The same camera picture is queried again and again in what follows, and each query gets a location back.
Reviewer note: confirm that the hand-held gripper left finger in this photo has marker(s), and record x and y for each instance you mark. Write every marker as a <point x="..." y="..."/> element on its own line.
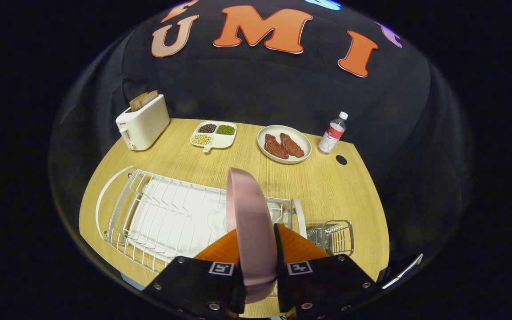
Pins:
<point x="194" y="284"/>

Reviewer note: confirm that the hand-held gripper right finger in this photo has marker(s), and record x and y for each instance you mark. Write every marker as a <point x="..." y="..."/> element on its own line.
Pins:
<point x="322" y="284"/>

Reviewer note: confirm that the pink plate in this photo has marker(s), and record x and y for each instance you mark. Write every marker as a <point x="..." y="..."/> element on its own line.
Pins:
<point x="251" y="222"/>

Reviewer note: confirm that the white divided dish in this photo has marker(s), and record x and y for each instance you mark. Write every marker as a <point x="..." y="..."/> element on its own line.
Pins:
<point x="222" y="142"/>

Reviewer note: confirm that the white round plate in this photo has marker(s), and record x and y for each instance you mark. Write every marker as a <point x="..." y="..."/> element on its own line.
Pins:
<point x="298" y="135"/>

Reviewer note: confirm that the red meat piece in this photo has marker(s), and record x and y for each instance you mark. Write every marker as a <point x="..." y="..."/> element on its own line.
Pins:
<point x="292" y="145"/>
<point x="276" y="147"/>

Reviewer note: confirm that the pile of yellow beans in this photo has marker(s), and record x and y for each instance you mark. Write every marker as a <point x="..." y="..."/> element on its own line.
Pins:
<point x="201" y="139"/>

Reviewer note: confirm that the clear bottle red label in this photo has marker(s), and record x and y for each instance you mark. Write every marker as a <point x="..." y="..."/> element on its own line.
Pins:
<point x="331" y="135"/>

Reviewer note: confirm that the pile of dark beans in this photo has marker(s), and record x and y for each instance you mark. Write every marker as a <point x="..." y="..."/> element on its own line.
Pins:
<point x="207" y="128"/>

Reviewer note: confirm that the pile of green beans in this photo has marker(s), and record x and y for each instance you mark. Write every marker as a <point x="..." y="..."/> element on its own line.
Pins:
<point x="226" y="130"/>

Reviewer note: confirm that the white toaster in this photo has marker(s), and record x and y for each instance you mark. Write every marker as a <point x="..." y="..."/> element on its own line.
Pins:
<point x="145" y="126"/>

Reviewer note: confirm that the brown toast slice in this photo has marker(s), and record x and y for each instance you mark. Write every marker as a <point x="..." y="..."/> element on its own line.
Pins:
<point x="152" y="95"/>
<point x="138" y="103"/>

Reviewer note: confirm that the black backdrop cloth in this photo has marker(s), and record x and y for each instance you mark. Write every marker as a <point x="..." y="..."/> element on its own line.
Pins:
<point x="247" y="84"/>

